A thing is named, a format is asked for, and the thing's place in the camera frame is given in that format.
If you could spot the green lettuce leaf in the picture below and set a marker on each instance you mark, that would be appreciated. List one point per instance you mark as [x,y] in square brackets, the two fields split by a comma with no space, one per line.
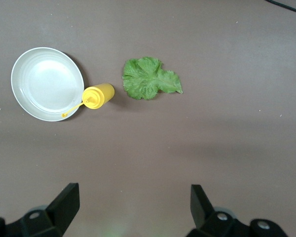
[148,79]

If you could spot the beige round plate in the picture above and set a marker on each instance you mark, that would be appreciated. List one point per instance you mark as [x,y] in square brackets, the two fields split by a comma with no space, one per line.
[47,84]

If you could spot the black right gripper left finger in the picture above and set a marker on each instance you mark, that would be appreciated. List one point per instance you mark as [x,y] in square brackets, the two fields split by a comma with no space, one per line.
[61,209]

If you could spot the yellow squeeze bottle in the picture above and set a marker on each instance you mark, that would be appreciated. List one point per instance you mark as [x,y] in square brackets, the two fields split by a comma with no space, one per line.
[101,95]

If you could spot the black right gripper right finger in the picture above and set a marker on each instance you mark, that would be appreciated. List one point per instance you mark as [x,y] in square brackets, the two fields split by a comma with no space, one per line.
[204,217]

